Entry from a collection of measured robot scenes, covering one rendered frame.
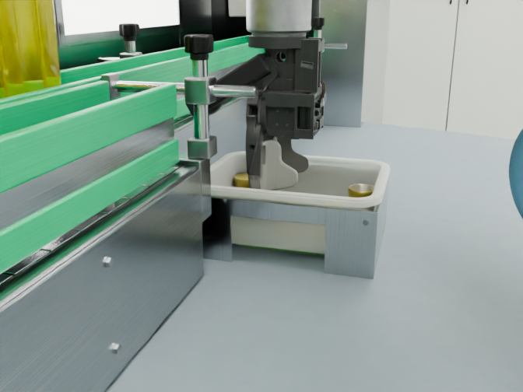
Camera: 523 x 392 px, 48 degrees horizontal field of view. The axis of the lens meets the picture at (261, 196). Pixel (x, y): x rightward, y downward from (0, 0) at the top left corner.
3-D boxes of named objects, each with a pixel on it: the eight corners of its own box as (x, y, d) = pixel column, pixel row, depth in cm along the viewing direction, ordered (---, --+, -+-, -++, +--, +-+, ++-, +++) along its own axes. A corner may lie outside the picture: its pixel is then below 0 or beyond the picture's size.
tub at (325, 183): (232, 206, 86) (231, 148, 83) (387, 222, 80) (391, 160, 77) (185, 253, 70) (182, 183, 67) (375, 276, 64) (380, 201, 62)
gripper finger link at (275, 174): (293, 219, 69) (298, 141, 68) (244, 215, 70) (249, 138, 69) (298, 215, 72) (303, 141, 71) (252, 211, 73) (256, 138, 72)
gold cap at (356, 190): (358, 182, 78) (356, 213, 79) (342, 187, 75) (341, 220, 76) (381, 187, 75) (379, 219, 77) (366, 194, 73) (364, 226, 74)
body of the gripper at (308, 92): (312, 146, 67) (315, 37, 64) (240, 141, 70) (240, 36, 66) (323, 132, 74) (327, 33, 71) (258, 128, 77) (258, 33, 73)
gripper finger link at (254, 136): (256, 176, 68) (260, 100, 67) (243, 176, 69) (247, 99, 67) (266, 174, 73) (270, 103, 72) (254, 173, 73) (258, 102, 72)
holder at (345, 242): (198, 206, 87) (196, 155, 85) (385, 225, 80) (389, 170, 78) (145, 251, 72) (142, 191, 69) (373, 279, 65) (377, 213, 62)
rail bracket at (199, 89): (118, 145, 67) (109, 32, 63) (260, 155, 62) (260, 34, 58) (105, 152, 64) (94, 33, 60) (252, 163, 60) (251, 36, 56)
